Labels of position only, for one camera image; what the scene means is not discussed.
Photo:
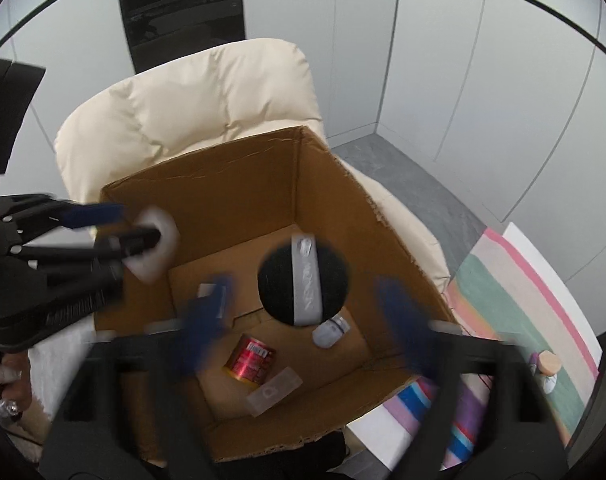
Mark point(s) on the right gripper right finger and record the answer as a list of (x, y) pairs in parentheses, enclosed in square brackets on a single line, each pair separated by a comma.
[(518, 436)]

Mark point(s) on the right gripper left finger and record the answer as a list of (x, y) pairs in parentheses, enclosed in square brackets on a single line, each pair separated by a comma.
[(92, 435)]

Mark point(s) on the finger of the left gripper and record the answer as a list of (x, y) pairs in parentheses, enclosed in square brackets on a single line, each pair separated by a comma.
[(122, 245), (84, 216)]

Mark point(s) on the red jar gold lid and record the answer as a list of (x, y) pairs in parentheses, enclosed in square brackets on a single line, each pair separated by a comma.
[(250, 361)]

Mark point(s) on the clear bottle pink cap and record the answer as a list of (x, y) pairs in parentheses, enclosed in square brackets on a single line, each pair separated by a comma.
[(328, 333)]

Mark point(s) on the black round powder puff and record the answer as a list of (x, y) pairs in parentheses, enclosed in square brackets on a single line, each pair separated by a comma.
[(303, 282)]

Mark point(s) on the person's left hand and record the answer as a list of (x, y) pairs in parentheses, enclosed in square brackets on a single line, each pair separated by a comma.
[(15, 386)]

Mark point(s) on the beige powder puff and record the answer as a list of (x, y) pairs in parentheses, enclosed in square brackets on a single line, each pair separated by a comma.
[(548, 364)]

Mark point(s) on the colourful striped cloth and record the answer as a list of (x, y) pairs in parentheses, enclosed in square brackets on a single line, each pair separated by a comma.
[(510, 387)]

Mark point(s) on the cream padded chair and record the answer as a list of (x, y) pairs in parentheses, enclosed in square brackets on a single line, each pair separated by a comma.
[(213, 97)]

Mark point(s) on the brown cardboard box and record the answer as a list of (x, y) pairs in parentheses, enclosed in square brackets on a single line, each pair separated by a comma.
[(233, 204)]

